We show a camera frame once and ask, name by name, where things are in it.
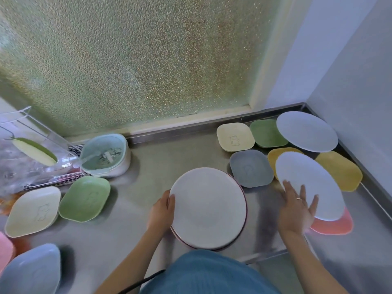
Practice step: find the person's right forearm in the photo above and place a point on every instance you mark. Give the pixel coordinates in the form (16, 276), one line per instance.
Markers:
(306, 266)

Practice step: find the green square plate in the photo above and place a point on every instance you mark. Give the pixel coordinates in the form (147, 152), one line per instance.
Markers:
(265, 133)
(84, 199)

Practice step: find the blue shirt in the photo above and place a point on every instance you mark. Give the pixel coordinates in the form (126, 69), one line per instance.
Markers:
(208, 275)

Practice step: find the frosted glass window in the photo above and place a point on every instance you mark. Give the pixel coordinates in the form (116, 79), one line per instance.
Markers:
(128, 58)

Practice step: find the person's left thumb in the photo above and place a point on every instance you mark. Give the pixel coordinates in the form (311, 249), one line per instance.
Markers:
(171, 203)

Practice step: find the white round plate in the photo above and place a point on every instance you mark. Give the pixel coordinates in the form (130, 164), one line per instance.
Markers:
(306, 131)
(318, 186)

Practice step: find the green and cream plate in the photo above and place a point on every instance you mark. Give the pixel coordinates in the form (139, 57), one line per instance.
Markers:
(35, 151)

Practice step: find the red-rimmed round plate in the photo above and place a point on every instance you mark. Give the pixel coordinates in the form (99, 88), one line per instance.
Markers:
(178, 237)

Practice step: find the grey square plate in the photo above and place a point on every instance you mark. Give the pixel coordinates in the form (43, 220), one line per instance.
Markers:
(249, 168)
(30, 272)

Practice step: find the yellow square plate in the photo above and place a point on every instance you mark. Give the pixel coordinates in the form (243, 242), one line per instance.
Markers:
(273, 157)
(344, 171)

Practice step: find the pink square plate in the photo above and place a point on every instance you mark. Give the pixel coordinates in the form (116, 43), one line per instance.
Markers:
(335, 228)
(5, 251)

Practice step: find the person's right hand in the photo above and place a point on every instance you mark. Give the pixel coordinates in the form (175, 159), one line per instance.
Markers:
(294, 215)

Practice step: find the clear plastic bag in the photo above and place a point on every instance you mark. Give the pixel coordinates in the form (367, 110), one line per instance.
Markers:
(18, 172)

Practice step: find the large cream round plate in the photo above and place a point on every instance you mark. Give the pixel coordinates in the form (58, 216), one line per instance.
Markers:
(208, 208)

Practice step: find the person's left hand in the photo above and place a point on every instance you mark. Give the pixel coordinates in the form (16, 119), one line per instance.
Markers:
(159, 215)

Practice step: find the person's left forearm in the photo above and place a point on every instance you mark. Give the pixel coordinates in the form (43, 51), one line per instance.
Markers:
(131, 263)

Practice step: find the person's right little finger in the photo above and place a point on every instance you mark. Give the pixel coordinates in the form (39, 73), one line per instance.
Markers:
(314, 205)

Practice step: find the mint colander basket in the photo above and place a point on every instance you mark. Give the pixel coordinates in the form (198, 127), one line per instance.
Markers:
(105, 156)

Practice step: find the cream square plate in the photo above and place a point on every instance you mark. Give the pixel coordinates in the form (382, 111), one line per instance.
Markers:
(32, 212)
(234, 136)

